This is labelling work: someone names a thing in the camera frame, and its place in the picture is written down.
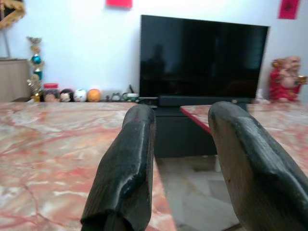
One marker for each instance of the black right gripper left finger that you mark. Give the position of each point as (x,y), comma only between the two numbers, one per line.
(125,166)

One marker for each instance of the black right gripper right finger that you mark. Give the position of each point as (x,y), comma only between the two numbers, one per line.
(252,163)

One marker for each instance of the black tv cabinet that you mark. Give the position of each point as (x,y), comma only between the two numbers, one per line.
(185,134)

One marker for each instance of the white green mug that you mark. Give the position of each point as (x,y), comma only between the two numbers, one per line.
(132,96)

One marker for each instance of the grey cat figurine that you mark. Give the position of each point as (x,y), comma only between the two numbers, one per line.
(115,96)

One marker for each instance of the orange round doll head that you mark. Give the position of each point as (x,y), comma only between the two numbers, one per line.
(93,95)

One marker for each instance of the black soundbar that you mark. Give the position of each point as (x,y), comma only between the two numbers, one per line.
(202,100)

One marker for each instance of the white round doll head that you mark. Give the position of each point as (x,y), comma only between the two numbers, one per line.
(80,95)

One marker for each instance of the red robed laughing figurine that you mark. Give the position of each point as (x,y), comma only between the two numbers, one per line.
(286,79)

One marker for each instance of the black haired doll head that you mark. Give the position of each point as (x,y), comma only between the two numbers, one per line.
(66,95)

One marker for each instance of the red lidded clear jar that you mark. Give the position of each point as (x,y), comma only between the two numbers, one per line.
(51,87)

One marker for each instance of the black flat screen television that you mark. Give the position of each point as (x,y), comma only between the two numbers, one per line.
(202,60)

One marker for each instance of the gold teal tall ornament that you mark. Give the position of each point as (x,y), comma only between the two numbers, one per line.
(36,69)

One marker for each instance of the light wooden cabinet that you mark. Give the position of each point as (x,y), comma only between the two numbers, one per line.
(13,79)

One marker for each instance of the red wall banner with writing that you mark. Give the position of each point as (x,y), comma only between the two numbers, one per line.
(288,8)

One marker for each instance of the red paper wall decoration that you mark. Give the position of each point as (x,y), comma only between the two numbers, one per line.
(119,3)

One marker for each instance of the gold ornamental wall fan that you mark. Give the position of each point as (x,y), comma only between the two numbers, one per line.
(10,10)

